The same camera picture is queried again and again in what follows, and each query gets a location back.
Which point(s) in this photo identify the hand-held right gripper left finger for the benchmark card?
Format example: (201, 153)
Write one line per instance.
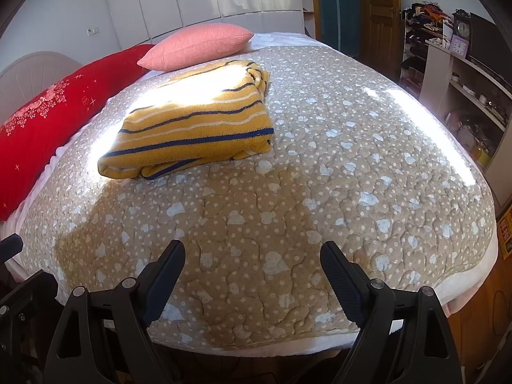
(166, 276)

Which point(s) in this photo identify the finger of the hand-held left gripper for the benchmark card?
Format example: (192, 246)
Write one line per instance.
(32, 292)
(10, 246)

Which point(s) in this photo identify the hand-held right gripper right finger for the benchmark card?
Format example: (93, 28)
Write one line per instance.
(340, 276)

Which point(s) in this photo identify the yellow striped sweater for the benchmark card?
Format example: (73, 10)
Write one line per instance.
(200, 124)

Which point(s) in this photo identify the beige heart print blanket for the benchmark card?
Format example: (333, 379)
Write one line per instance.
(320, 168)

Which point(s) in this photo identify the red embroidered long pillow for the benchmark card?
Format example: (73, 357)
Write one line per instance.
(52, 116)

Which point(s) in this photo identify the orange printed box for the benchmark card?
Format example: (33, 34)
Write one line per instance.
(506, 232)

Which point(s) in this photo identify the beige headboard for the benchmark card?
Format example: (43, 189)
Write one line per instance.
(32, 68)

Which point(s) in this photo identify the yellow bottle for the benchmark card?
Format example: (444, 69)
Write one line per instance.
(481, 155)

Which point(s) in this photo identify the white shelf unit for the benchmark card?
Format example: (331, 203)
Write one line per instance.
(440, 72)

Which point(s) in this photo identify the pink pillow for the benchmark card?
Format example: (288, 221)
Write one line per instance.
(196, 44)

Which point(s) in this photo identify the purple small clock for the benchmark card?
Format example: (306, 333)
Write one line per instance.
(458, 44)

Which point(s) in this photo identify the wooden door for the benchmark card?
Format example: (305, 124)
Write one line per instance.
(380, 16)

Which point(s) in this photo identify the teal door panel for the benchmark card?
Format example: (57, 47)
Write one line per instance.
(338, 12)

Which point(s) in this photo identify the black mantel clock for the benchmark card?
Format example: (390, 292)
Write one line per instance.
(463, 30)

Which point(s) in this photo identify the black television screen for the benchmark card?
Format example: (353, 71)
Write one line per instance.
(488, 40)

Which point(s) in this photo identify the white wall socket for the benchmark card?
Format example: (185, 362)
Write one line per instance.
(92, 31)

